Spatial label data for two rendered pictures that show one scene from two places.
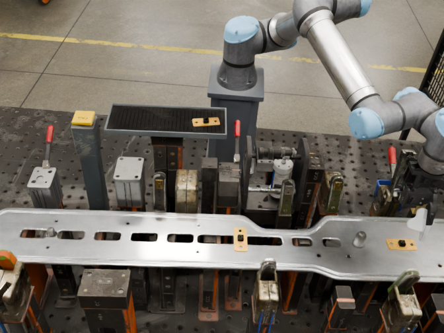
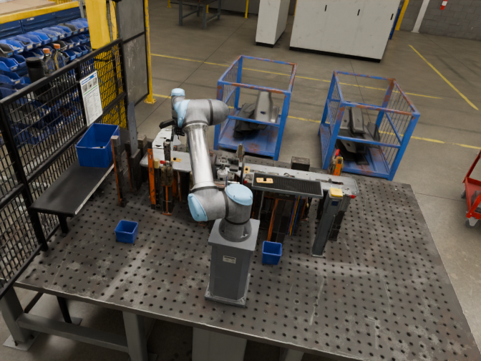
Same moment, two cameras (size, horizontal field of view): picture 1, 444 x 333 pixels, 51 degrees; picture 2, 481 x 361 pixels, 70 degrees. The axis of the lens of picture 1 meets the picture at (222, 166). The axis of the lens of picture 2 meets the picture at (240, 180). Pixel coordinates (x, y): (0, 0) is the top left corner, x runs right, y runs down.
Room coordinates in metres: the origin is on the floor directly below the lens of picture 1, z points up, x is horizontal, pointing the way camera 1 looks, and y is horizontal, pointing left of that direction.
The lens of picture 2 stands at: (2.66, 0.08, 2.17)
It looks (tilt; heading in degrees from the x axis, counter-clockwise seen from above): 34 degrees down; 186
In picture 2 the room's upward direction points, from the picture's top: 7 degrees clockwise
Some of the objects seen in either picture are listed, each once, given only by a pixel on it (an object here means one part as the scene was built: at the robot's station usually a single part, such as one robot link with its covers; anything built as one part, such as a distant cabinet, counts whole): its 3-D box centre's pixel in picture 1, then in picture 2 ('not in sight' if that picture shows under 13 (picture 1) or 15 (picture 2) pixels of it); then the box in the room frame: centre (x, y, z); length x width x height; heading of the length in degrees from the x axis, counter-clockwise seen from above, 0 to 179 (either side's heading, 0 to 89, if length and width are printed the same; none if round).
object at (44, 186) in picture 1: (53, 216); (337, 214); (0.97, 0.53, 0.88); 0.11 x 0.10 x 0.36; 3
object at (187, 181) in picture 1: (186, 221); (268, 202); (0.98, 0.10, 0.89); 0.13 x 0.11 x 0.38; 3
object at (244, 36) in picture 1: (242, 39); (237, 202); (1.52, -0.04, 1.27); 0.13 x 0.12 x 0.14; 117
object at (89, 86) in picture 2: not in sight; (90, 98); (0.80, -1.09, 1.30); 0.23 x 0.02 x 0.31; 3
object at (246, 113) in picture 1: (232, 121); (231, 260); (1.51, -0.03, 0.90); 0.21 x 0.21 x 0.40; 89
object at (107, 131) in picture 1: (167, 120); (287, 185); (1.16, 0.18, 1.16); 0.37 x 0.14 x 0.02; 93
